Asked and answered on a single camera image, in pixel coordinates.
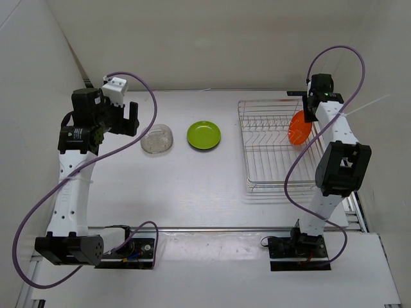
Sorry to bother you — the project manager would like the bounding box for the lime green plate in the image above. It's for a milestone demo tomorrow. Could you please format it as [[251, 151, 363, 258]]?
[[187, 121, 222, 149]]

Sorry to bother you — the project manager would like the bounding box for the black plate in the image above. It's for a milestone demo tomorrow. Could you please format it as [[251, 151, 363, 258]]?
[[189, 143, 219, 153]]

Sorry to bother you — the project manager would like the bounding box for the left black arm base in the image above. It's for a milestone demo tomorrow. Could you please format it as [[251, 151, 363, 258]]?
[[96, 238, 157, 270]]

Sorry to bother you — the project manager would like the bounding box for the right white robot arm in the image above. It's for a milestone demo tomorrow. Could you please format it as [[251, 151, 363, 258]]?
[[288, 74, 372, 257]]

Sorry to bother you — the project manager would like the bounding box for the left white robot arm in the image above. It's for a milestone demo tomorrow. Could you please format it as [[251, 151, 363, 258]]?
[[35, 87, 139, 266]]

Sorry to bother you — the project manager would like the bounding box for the orange plate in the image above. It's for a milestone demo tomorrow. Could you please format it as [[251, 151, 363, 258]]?
[[288, 110, 312, 146]]

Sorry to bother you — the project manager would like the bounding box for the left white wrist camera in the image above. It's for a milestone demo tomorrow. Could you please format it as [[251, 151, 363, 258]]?
[[101, 76, 128, 108]]

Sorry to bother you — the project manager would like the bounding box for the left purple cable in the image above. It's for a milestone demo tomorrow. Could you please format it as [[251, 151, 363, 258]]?
[[12, 71, 160, 289]]

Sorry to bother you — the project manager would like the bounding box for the purple cable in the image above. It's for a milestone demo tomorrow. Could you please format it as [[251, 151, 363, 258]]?
[[284, 45, 367, 267], [12, 71, 160, 289]]

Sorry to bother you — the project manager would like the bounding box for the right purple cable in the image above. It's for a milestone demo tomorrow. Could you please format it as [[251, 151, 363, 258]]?
[[284, 45, 367, 267]]

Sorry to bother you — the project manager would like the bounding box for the metal wire dish rack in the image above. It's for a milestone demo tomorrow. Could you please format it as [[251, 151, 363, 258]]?
[[238, 98, 319, 193]]

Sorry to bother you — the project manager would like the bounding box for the aluminium front rail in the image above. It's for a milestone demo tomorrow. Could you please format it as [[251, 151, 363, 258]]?
[[86, 226, 349, 233]]

